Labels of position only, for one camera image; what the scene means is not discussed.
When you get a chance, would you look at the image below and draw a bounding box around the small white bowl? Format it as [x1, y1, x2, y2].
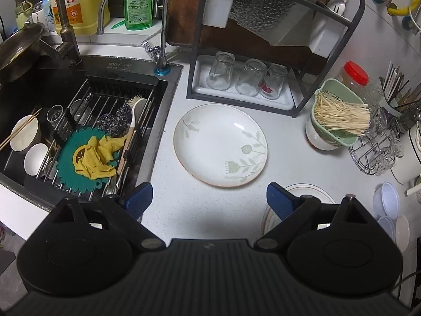
[395, 215, 410, 253]

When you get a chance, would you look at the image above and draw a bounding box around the rose pattern plate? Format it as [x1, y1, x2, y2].
[260, 183, 335, 236]

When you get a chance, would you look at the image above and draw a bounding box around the leaf pattern plate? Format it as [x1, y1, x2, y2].
[173, 103, 268, 187]

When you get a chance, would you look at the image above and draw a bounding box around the green sunflower mat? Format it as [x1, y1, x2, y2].
[56, 127, 119, 193]

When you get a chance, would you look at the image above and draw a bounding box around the yellow cloth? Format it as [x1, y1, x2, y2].
[72, 135, 127, 180]

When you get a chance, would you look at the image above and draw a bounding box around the white electric cooking pot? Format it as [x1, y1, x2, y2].
[391, 122, 420, 185]

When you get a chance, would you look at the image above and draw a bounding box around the white bowl under strainer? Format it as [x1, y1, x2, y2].
[305, 118, 338, 151]

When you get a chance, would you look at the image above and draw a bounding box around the green strainer basket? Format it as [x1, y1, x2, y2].
[310, 78, 371, 147]

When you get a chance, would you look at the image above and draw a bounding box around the steel wool scrubber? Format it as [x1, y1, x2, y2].
[96, 103, 132, 138]

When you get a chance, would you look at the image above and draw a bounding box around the white bowl in sink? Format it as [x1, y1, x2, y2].
[10, 118, 41, 153]

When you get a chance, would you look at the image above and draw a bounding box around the dry noodle bundle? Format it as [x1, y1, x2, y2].
[314, 91, 371, 136]

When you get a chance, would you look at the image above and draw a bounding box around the black sink drain rack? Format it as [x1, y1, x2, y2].
[23, 74, 173, 210]

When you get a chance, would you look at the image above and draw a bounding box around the dish brush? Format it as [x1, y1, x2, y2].
[117, 96, 147, 175]

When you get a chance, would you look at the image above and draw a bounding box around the green utensil holder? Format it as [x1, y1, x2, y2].
[378, 61, 420, 130]

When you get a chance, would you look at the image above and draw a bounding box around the red lid glass jar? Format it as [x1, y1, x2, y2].
[336, 61, 383, 116]

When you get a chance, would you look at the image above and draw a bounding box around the right upturned glass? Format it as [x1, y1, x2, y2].
[259, 64, 288, 100]

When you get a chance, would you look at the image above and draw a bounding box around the upturned glass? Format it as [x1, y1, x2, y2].
[206, 51, 235, 91]
[235, 58, 267, 96]
[259, 64, 288, 100]

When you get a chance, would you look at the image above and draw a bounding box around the middle upturned glass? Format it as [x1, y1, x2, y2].
[235, 58, 267, 96]

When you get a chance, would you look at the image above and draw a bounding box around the chrome gooseneck faucet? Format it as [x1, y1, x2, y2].
[96, 0, 171, 76]

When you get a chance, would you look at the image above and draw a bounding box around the dark bronze faucet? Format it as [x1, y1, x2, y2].
[38, 0, 82, 66]

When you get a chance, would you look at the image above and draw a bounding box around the dark metal pot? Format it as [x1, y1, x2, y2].
[0, 23, 44, 85]

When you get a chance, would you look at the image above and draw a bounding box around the left upturned glass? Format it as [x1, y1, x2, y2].
[206, 51, 235, 91]

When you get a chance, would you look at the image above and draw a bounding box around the black dish rack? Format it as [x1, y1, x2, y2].
[187, 0, 365, 117]

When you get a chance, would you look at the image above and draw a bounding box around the yellow detergent jug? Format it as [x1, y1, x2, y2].
[46, 0, 112, 37]

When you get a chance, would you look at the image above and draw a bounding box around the green dish soap bottle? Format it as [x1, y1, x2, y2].
[123, 0, 153, 31]

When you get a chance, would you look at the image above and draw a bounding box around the wire glass cup rack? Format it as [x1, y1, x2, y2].
[349, 108, 405, 175]

